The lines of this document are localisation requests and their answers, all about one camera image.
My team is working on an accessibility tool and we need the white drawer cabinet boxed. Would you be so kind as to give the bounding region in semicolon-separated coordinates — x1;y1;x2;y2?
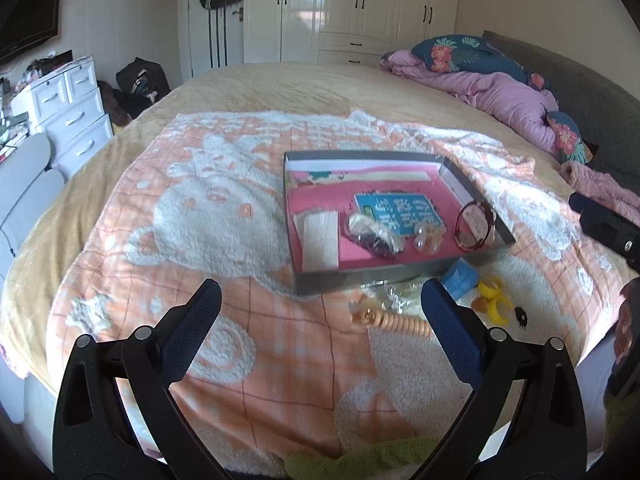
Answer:
11;56;113;179

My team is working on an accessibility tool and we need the pearl bow hair accessory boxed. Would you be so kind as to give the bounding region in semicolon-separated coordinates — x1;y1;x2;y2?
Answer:
413;222;447;256

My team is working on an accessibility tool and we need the black wall television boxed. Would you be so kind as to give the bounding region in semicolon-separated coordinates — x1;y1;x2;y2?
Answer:
0;0;60;64

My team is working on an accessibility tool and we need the white door with bags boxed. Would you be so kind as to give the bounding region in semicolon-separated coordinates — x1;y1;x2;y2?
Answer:
184;0;244;78

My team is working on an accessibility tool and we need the blue floral pillow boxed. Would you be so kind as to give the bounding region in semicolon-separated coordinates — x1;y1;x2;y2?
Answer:
411;35;550;91

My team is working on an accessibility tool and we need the grey upholstered headboard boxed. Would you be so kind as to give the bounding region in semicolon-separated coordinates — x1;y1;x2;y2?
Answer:
483;30;640;192

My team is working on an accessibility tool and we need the orange white plaid towel blanket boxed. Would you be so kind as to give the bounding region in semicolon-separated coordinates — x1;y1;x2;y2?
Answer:
44;110;630;477

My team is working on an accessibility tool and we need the white wardrobe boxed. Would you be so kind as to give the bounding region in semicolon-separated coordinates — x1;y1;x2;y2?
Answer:
244;0;458;66

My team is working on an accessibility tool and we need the small black hair clip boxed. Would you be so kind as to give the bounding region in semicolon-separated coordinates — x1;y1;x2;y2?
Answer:
514;307;528;328

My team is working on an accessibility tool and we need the clear bag with silver chain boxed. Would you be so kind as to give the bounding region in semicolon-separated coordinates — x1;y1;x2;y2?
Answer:
368;281;422;313

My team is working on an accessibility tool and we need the green sleeve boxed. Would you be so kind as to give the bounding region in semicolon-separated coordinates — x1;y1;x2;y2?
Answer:
284;387;639;480

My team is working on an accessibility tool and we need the black bag on floor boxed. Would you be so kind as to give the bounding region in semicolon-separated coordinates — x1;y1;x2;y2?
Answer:
116;58;170;118

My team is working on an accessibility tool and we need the grey cardboard box tray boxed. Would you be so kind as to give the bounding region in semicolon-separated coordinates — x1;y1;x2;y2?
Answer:
282;151;515;295

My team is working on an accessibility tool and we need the yellow ring bracelet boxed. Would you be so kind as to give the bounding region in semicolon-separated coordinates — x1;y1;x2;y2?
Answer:
472;275;516;323

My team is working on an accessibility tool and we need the right hand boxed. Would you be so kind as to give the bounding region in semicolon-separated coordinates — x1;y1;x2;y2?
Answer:
614;278;639;365

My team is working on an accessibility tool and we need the clear bag with necklace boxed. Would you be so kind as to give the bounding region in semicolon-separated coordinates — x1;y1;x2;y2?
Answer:
345;212;405;259

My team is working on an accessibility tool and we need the pink fluffy blanket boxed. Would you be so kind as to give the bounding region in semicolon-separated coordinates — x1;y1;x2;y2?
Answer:
560;160;640;226

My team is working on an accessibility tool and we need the white padded bench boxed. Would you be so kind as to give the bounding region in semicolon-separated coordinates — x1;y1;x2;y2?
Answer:
0;133;65;283

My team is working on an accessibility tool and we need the blue small box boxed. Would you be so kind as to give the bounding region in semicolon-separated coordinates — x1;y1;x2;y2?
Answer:
440;258;480;300

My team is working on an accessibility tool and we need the beige bed cover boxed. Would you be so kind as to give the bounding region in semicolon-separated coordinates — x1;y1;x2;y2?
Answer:
1;63;572;382

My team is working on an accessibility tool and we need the pink Chinese workbook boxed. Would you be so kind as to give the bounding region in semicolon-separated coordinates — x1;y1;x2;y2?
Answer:
286;165;462;270

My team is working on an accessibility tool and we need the pink purple quilt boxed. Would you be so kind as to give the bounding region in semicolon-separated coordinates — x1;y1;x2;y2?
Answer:
380;50;559;158

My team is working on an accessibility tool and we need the cream claw hair clip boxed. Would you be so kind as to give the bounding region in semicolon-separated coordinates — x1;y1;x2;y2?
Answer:
294;210;340;273

